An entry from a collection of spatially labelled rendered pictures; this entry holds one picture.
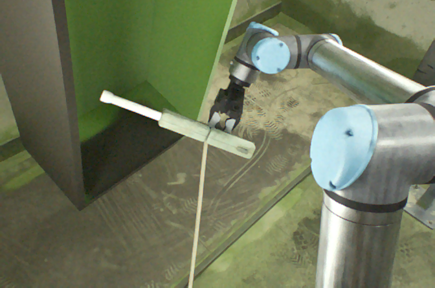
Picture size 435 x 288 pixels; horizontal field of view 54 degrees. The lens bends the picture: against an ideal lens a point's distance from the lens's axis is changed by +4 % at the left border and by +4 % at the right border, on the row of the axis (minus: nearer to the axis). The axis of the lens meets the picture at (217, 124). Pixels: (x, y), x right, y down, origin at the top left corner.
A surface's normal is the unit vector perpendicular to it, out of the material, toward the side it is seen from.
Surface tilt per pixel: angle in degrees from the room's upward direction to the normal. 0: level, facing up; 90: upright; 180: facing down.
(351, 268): 68
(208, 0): 90
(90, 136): 12
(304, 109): 0
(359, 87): 79
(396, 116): 1
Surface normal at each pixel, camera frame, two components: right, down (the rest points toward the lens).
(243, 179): 0.07, -0.69
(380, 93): -0.88, -0.36
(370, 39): -0.71, 0.47
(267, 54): 0.06, 0.39
